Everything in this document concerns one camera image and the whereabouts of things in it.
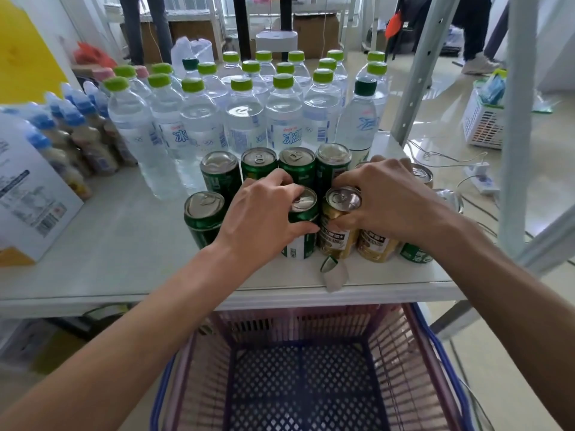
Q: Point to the white round stand base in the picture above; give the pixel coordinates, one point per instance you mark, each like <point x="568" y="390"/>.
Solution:
<point x="276" y="40"/>

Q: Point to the blue packets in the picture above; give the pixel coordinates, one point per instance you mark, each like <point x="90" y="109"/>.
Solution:
<point x="493" y="88"/>

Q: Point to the person's right hand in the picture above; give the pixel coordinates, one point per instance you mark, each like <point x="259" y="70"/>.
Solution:
<point x="395" y="201"/>

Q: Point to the white printed carton box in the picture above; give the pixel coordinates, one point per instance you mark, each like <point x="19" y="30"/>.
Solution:
<point x="31" y="197"/>

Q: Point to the white power strip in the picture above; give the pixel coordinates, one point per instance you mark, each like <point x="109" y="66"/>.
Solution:
<point x="483" y="177"/>

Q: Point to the person's right thumb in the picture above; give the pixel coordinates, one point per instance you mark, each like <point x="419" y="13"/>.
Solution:
<point x="343" y="222"/>

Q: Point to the grey perforated shelf post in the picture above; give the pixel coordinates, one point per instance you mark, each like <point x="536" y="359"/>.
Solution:
<point x="424" y="69"/>

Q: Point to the pink plastic shopping basket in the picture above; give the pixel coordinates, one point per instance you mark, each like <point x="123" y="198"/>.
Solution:
<point x="310" y="381"/>

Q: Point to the red plastic bag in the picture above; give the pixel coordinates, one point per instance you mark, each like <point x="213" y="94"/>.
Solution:
<point x="92" y="54"/>

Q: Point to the group of green cans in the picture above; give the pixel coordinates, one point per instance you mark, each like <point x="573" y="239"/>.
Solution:
<point x="258" y="165"/>

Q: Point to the gold drink can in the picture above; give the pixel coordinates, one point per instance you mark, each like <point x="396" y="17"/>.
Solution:
<point x="337" y="237"/>
<point x="375" y="247"/>

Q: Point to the white shelf post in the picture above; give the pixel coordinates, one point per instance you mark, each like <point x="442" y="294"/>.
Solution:
<point x="519" y="125"/>

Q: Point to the brown cardboard box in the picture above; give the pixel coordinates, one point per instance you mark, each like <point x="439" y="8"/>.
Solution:
<point x="316" y="34"/>
<point x="177" y="38"/>

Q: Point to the white plastic mesh basket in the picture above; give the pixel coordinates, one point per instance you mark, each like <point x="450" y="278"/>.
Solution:
<point x="483" y="123"/>

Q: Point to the person's left thumb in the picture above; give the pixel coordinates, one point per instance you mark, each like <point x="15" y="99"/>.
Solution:
<point x="305" y="228"/>

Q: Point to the group of blue-capped tea bottles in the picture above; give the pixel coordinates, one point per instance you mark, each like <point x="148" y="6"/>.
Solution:
<point x="76" y="130"/>

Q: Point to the yellow poster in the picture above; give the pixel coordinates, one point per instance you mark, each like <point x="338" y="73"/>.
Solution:
<point x="24" y="53"/>

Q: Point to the silver-top drink can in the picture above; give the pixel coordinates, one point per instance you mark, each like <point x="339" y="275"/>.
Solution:
<point x="423" y="174"/>
<point x="450" y="199"/>

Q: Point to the white diagonal shelf brace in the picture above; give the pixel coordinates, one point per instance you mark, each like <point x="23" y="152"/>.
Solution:
<point x="516" y="269"/>

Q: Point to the green drink can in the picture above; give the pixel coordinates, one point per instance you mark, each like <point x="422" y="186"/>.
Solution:
<point x="305" y="233"/>

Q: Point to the person's left forearm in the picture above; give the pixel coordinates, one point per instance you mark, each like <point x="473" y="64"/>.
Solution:
<point x="134" y="336"/>

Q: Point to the group of clear water bottles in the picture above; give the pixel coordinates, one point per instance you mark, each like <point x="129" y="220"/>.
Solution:
<point x="245" y="121"/>

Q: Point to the clear plastic jug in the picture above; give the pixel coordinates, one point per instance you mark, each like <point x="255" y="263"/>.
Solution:
<point x="192" y="50"/>

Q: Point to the black stand pole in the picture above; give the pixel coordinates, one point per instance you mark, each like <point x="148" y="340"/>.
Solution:
<point x="242" y="24"/>

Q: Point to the person's left middle finger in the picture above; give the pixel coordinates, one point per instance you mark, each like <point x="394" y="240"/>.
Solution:
<point x="274" y="175"/>

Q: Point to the pink-capped bottle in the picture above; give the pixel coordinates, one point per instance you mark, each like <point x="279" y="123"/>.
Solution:
<point x="102" y="75"/>
<point x="142" y="72"/>

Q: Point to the person's left hand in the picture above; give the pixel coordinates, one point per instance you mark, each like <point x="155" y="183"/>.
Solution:
<point x="256" y="219"/>

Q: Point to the person's right forearm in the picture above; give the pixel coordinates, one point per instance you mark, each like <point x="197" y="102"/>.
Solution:
<point x="507" y="300"/>

